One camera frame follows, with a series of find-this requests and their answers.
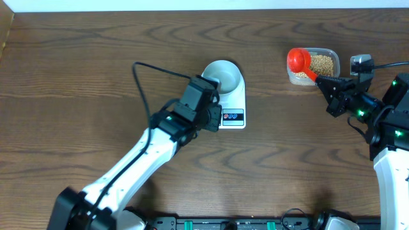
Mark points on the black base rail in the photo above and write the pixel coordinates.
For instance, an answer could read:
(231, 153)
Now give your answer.
(328, 219)

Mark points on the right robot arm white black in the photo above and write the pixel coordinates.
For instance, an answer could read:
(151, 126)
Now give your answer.
(386, 135)

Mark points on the white digital kitchen scale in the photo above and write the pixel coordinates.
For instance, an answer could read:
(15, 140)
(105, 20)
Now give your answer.
(233, 109)

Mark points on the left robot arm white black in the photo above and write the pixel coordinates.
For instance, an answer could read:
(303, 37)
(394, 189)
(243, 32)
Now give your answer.
(100, 204)

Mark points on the red measuring scoop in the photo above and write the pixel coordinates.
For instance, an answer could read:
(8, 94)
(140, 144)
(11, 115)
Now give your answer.
(299, 60)

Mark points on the grey round bowl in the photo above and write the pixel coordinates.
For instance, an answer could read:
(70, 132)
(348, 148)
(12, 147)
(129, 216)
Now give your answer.
(226, 73)

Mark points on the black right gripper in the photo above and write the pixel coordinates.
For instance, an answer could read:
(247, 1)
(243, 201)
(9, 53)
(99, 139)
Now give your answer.
(337, 97)

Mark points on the pile of soybeans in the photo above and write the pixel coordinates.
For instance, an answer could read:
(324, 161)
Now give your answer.
(322, 65)

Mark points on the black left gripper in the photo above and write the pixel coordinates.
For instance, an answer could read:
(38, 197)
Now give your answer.
(214, 112)

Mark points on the clear plastic container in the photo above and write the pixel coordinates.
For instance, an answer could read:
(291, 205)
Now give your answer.
(302, 79)

